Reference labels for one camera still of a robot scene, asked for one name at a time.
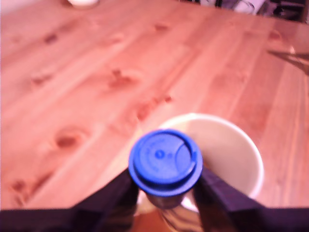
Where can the white mug with winter print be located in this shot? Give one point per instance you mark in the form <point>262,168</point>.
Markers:
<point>229,145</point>

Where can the small white round camera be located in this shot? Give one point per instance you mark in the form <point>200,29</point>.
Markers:
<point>82,2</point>

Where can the blue coffee capsule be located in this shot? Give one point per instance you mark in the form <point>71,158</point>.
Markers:
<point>164,159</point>

